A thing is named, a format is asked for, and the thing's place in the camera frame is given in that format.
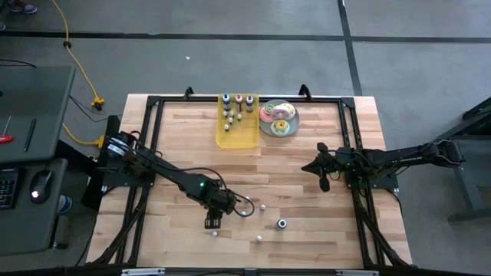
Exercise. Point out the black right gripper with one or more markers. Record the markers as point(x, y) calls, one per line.
point(337, 163)

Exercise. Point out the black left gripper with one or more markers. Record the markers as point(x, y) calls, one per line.
point(224, 203)

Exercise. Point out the large black food coloring bottle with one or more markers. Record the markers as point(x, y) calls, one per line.
point(281, 224)

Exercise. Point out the large purple food coloring bottle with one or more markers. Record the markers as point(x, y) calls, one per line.
point(249, 104)

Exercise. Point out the large red food coloring bottle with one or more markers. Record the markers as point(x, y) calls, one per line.
point(239, 104)

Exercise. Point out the large blue food coloring bottle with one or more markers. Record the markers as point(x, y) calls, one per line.
point(226, 103)

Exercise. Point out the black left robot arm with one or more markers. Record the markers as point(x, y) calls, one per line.
point(172, 176)

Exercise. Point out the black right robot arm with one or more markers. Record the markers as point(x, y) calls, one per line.
point(403, 155)

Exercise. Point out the green frosted donut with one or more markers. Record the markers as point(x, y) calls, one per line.
point(274, 129)

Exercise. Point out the white striped frosted donut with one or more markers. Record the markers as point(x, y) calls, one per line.
point(287, 111)

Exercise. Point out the gray round plate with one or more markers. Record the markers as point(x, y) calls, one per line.
point(264, 125)

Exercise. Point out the pink frosted donut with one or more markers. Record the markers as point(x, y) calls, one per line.
point(262, 115)

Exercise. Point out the yellow translucent plastic bin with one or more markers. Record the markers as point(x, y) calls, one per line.
point(245, 138)

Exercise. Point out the black side panel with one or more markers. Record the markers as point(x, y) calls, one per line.
point(113, 128)

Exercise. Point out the dark side workstation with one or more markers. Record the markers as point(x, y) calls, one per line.
point(475, 168)

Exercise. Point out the black computer mouse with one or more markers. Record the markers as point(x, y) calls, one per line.
point(40, 184)

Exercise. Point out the gray keyboard tray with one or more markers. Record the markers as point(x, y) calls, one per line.
point(34, 230)

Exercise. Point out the gray side desk top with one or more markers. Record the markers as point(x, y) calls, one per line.
point(46, 107)

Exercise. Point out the black pen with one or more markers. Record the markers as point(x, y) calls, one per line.
point(30, 134)

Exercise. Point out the black computer keyboard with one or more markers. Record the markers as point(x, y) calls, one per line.
point(7, 191)

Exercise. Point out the black frame clamp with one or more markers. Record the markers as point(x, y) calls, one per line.
point(188, 92)
point(305, 91)

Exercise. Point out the silver metal bracket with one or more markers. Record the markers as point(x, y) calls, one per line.
point(356, 273)
point(142, 271)

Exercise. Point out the black metal table frame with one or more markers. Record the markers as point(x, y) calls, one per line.
point(192, 100)

